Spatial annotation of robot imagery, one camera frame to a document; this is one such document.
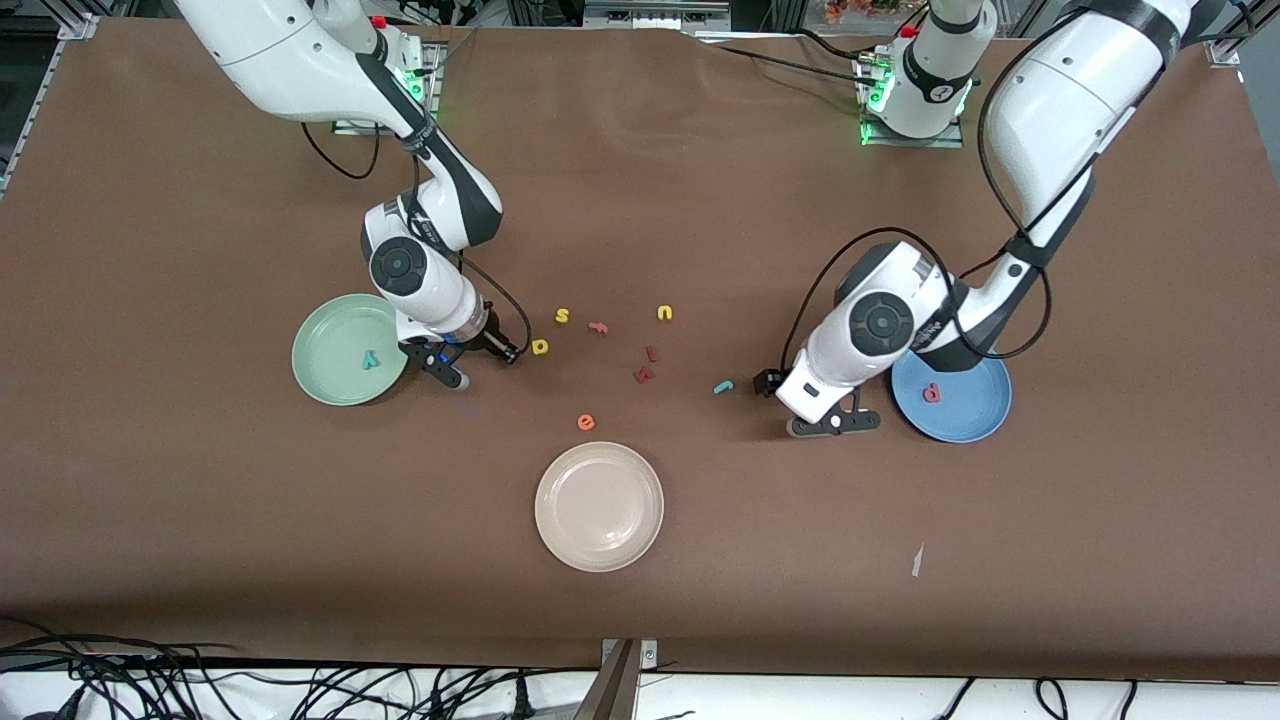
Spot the green plate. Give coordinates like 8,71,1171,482
291,293,412,407

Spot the beige plate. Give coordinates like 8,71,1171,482
534,441,665,573

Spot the blue plate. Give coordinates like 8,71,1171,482
890,350,1013,444

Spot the grey device box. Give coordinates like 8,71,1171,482
585,0,733,31

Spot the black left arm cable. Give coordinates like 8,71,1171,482
778,0,1176,376

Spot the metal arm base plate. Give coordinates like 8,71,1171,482
860,55,966,149
333,40,441,136

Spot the black cable on table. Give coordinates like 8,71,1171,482
715,42,881,89

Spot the metal table edge bracket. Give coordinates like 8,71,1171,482
575,638,659,720

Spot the aluminium frame profile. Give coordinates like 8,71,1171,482
0,15,101,191
1205,0,1280,69

